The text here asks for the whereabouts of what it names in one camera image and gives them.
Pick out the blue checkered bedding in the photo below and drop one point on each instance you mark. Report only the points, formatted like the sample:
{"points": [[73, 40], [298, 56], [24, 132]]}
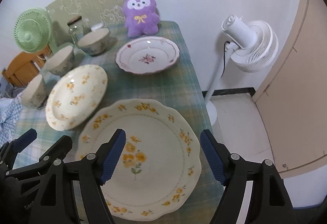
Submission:
{"points": [[10, 109]]}

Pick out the wooden chair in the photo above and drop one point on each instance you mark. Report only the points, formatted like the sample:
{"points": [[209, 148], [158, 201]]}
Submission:
{"points": [[23, 68]]}

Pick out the white standing fan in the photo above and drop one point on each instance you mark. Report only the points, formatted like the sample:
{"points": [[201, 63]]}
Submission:
{"points": [[251, 47]]}

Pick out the ceramic bowl blue pattern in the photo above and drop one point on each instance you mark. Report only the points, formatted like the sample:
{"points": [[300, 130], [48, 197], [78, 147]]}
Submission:
{"points": [[95, 42]]}

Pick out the large yellow flower plate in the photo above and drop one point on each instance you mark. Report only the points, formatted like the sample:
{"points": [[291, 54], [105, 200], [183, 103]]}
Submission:
{"points": [[159, 166]]}

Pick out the purple plush bunny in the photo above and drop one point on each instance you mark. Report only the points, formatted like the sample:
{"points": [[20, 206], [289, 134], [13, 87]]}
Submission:
{"points": [[140, 17]]}

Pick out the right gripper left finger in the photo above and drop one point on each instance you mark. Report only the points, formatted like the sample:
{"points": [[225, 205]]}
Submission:
{"points": [[93, 171]]}

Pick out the cotton swab container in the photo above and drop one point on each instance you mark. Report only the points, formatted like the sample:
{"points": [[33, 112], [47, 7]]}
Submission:
{"points": [[97, 26]]}

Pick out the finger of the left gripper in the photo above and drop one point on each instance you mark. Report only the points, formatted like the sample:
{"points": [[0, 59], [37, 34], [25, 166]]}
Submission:
{"points": [[10, 150], [43, 192]]}

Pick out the medium yellow flower plate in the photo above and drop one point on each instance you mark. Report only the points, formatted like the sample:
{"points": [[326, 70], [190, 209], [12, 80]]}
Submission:
{"points": [[75, 96]]}

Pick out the green desk fan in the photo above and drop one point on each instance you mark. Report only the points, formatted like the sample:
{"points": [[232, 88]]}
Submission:
{"points": [[34, 31]]}

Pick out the glass jar black lid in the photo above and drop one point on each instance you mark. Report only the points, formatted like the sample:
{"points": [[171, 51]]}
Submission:
{"points": [[78, 28]]}

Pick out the beige door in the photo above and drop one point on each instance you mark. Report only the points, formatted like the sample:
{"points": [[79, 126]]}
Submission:
{"points": [[292, 99]]}

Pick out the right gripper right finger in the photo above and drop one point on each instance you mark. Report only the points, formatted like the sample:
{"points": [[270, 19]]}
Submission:
{"points": [[269, 202]]}

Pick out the red trim floral plate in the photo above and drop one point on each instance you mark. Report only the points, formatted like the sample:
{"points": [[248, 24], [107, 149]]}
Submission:
{"points": [[147, 55]]}

